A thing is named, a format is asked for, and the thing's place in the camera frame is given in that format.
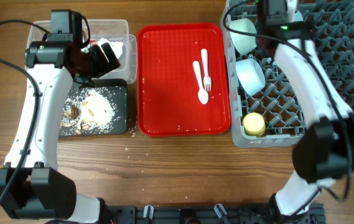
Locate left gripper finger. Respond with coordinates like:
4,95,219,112
100,43,121,71
92,45,111,73

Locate white napkin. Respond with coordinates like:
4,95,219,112
96,38,124,59

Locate red wrapper piece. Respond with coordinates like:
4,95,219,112
88,40,97,48

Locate rice and food scraps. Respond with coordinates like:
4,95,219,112
60,88,121,136

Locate white plastic fork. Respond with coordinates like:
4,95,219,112
200,49,212,91

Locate white plastic spoon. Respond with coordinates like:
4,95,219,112
192,61,209,105

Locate green bowl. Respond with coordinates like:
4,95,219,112
230,18,257,55

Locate light blue bowl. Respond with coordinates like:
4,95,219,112
236,58,266,96

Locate yellow cup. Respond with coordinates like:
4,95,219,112
242,113,266,136

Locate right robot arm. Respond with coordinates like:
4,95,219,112
256,1,354,218

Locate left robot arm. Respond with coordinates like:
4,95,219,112
0,9,120,223

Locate black waste tray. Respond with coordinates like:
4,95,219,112
58,78,129,137

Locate grey dishwasher rack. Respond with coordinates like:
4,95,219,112
222,1,354,147

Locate clear plastic bin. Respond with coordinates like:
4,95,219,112
25,12,136,84

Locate red serving tray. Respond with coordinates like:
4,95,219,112
137,23,231,136

